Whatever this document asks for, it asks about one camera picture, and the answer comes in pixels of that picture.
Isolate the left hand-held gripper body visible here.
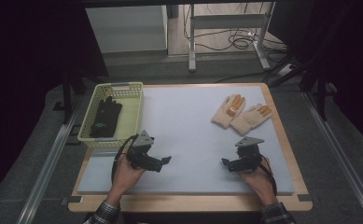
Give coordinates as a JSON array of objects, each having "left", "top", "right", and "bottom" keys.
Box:
[{"left": 125, "top": 129, "right": 159, "bottom": 173}]

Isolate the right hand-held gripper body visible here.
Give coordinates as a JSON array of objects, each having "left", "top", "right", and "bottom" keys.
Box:
[{"left": 234, "top": 135, "right": 266, "bottom": 173}]

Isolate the cream glove with orange palm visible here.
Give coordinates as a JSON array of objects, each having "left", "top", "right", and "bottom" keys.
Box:
[
  {"left": 211, "top": 93, "right": 246, "bottom": 130},
  {"left": 230, "top": 103, "right": 273, "bottom": 137}
]

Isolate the pale green plastic basket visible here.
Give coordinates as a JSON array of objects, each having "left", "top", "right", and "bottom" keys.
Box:
[{"left": 77, "top": 81, "right": 145, "bottom": 149}]

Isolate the black glove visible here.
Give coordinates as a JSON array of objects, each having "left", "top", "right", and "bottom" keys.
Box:
[{"left": 89, "top": 95, "right": 124, "bottom": 139}]

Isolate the person's left hand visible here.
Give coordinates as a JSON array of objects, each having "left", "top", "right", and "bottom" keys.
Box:
[{"left": 106, "top": 150, "right": 148, "bottom": 207}]

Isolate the person's right hand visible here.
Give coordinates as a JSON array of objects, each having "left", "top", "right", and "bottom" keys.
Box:
[{"left": 237, "top": 154, "right": 279, "bottom": 207}]

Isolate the light grey foam mat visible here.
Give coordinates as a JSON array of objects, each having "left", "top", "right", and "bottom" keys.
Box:
[{"left": 77, "top": 85, "right": 296, "bottom": 196}]

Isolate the black stand leg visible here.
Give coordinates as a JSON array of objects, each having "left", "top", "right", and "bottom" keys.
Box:
[{"left": 52, "top": 74, "right": 88, "bottom": 125}]

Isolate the black tripod stand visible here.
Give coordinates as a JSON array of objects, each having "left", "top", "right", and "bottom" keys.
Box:
[{"left": 262, "top": 52, "right": 330, "bottom": 122}]

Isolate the white cabinet panel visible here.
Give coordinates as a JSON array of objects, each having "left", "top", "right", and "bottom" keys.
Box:
[{"left": 85, "top": 5, "right": 169, "bottom": 55}]

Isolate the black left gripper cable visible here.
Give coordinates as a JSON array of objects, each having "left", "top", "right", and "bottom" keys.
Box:
[{"left": 110, "top": 133, "right": 139, "bottom": 185}]

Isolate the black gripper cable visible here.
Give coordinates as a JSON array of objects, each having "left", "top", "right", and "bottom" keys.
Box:
[
  {"left": 258, "top": 153, "right": 279, "bottom": 196},
  {"left": 110, "top": 133, "right": 139, "bottom": 185}
]

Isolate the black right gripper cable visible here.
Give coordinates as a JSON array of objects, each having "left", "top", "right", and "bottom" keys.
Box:
[{"left": 258, "top": 153, "right": 279, "bottom": 196}]

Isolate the black floor cable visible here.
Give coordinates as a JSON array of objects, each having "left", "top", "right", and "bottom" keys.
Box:
[{"left": 214, "top": 71, "right": 267, "bottom": 84}]

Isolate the aluminium floor rail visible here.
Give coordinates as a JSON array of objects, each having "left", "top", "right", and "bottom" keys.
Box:
[
  {"left": 301, "top": 91, "right": 363, "bottom": 224},
  {"left": 15, "top": 95, "right": 84, "bottom": 224}
]

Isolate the tangle of black floor cables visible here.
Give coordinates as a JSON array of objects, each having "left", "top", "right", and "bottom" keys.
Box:
[{"left": 183, "top": 3, "right": 288, "bottom": 53}]

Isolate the white metal stand frame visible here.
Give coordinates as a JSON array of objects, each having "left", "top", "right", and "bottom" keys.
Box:
[{"left": 188, "top": 2, "right": 272, "bottom": 73}]

